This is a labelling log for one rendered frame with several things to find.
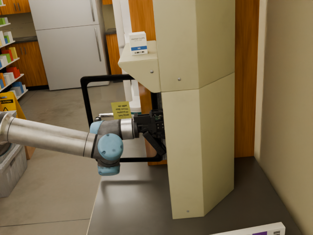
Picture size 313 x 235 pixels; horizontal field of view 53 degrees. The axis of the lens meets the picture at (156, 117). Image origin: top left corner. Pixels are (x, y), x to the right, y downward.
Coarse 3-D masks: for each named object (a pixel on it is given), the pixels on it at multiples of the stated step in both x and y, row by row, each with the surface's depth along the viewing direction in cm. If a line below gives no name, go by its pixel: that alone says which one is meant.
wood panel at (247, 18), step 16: (128, 0) 116; (144, 0) 116; (240, 0) 117; (256, 0) 117; (144, 16) 118; (240, 16) 119; (256, 16) 119; (240, 32) 121; (256, 32) 121; (240, 48) 124; (256, 48) 124; (240, 64) 126; (256, 64) 126; (240, 80) 129; (256, 80) 129; (240, 96) 131; (240, 112) 134; (240, 128) 137; (240, 144) 140
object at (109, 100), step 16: (128, 80) 123; (96, 96) 127; (112, 96) 126; (128, 96) 126; (144, 96) 125; (96, 112) 130; (112, 112) 129; (128, 112) 128; (144, 112) 128; (128, 144) 134; (144, 144) 134
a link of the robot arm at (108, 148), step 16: (0, 112) 91; (0, 128) 88; (16, 128) 89; (32, 128) 90; (48, 128) 92; (64, 128) 93; (0, 144) 91; (32, 144) 91; (48, 144) 91; (64, 144) 91; (80, 144) 91; (96, 144) 92; (112, 144) 91; (112, 160) 94
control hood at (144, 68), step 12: (156, 48) 102; (120, 60) 90; (132, 60) 88; (144, 60) 88; (156, 60) 87; (132, 72) 89; (144, 72) 89; (156, 72) 89; (144, 84) 90; (156, 84) 90
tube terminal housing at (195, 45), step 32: (160, 0) 81; (192, 0) 81; (224, 0) 91; (160, 32) 84; (192, 32) 85; (224, 32) 94; (160, 64) 88; (192, 64) 88; (224, 64) 98; (192, 96) 92; (224, 96) 102; (192, 128) 96; (224, 128) 106; (192, 160) 100; (224, 160) 111; (192, 192) 105; (224, 192) 117
